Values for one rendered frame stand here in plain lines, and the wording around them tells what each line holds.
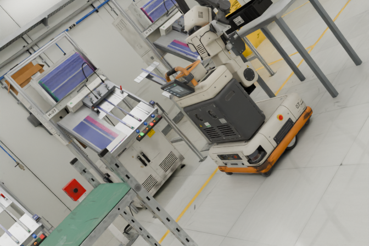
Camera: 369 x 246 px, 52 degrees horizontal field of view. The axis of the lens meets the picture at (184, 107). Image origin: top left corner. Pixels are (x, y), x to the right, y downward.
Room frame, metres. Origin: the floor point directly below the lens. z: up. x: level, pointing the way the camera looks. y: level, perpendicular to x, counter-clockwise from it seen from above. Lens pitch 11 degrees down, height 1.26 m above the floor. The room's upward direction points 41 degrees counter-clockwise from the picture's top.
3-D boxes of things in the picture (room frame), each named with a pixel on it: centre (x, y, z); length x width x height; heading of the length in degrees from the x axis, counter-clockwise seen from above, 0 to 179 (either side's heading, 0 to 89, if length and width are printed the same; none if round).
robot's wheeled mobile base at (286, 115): (2.86, -0.31, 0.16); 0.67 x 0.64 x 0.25; 114
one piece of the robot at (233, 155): (2.71, -0.02, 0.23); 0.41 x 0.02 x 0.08; 24
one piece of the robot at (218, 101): (2.83, -0.22, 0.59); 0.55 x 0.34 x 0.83; 24
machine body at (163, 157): (4.09, 0.82, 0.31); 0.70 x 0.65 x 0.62; 119
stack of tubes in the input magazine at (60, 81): (4.01, 0.71, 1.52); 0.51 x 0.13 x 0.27; 119
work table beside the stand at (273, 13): (3.18, -1.01, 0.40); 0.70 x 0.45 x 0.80; 24
